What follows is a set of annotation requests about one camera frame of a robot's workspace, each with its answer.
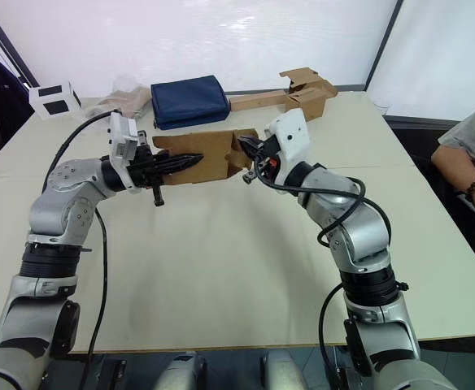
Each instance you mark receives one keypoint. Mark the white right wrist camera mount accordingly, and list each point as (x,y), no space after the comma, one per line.
(290,130)

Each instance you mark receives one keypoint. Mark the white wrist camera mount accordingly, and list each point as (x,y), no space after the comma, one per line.
(290,130)
(121,134)

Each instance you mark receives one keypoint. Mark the white box with black squares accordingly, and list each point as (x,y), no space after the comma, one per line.
(52,99)

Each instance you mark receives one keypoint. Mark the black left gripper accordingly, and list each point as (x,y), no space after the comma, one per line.
(144,168)

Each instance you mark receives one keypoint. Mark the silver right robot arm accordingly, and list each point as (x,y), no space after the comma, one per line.
(363,231)

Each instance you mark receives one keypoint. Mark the grey metal frame post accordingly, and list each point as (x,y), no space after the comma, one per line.
(384,44)
(7,44)

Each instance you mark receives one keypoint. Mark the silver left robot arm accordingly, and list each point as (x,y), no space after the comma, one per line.
(66,203)

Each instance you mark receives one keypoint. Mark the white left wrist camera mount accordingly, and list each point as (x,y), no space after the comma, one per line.
(121,134)

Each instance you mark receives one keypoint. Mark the long brown cardboard strip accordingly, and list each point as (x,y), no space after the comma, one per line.
(258,100)

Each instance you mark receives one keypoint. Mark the crumpled open cardboard box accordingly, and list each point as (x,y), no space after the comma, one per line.
(302,77)

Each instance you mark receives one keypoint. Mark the person bare forearm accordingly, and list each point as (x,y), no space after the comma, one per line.
(453,166)

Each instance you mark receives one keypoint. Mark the navy blue fabric bag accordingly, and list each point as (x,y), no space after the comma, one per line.
(188,101)

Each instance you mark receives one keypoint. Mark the silver rounded shape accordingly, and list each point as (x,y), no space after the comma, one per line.
(180,371)
(286,369)

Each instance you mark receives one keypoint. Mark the clear plastic bag brown contents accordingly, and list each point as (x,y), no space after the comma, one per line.
(119,99)

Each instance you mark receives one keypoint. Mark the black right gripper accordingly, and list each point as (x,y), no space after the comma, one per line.
(267,158)

